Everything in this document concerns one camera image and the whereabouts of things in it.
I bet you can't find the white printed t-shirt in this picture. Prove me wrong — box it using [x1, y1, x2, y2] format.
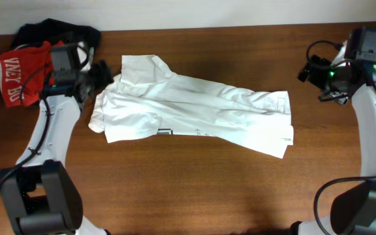
[89, 55, 294, 158]

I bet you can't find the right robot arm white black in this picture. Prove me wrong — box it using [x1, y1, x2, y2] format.
[290, 27, 376, 234]

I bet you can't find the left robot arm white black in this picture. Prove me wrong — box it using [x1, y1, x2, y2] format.
[0, 42, 112, 234]

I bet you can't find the black folded garment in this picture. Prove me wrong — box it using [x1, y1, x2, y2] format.
[0, 18, 102, 108]

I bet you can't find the red folded t-shirt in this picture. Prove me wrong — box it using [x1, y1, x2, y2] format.
[0, 41, 53, 108]

